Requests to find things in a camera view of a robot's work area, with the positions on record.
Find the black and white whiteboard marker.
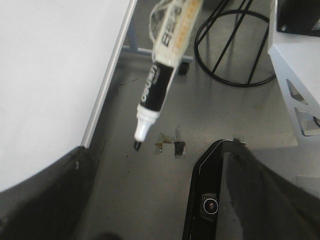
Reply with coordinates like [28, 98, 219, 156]
[133, 0, 203, 151]

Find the black box on base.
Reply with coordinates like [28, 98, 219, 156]
[276, 0, 320, 37]

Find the white whiteboard with aluminium frame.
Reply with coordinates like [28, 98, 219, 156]
[0, 0, 137, 191]

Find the black wire stool base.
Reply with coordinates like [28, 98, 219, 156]
[193, 0, 276, 88]

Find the black caster wheel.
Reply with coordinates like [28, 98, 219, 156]
[178, 61, 190, 76]

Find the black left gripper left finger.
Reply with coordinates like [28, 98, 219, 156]
[0, 146, 97, 240]

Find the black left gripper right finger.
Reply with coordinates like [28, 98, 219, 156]
[226, 139, 320, 240]

